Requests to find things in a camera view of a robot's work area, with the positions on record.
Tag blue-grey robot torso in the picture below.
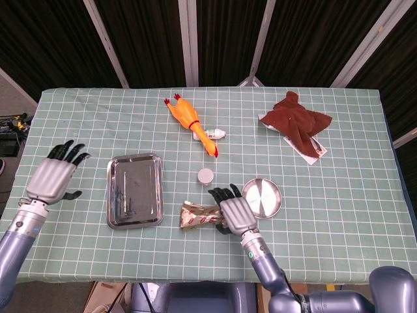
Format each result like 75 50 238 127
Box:
130 282 258 313

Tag white frame post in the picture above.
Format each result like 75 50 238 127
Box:
392 127 417 149
330 0 410 88
237 0 278 87
83 0 130 89
177 0 199 87

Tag plain cardboard box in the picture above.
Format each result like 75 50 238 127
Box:
83 282 131 313

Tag black curtain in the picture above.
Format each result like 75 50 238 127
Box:
0 0 417 147

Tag round steel plate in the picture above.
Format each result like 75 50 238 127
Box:
242 177 283 219

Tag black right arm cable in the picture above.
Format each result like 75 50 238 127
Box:
276 269 304 301

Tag green checkered tablecloth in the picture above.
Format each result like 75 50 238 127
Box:
0 86 417 288

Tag printed cardboard box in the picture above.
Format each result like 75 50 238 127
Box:
257 282 310 313

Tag black equipment box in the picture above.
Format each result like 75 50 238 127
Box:
0 138 19 157

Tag small white bottle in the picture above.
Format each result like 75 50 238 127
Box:
192 128 227 141

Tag brown towel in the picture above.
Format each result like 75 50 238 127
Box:
262 91 334 159

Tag orange rubber chicken toy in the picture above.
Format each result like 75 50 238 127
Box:
164 93 220 159

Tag rectangular steel tray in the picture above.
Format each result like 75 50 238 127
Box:
106 152 164 231

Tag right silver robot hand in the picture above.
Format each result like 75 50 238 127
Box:
208 183 258 236

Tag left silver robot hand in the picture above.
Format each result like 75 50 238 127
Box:
25 140 92 205

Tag small white cylinder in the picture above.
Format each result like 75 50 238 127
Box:
197 168 215 186

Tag yellow black cable bundle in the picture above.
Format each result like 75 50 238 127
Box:
0 112 33 133

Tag crinkled snack wrapper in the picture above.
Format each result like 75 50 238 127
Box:
178 200 229 231

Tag white printed card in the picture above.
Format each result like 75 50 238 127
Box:
283 135 328 166

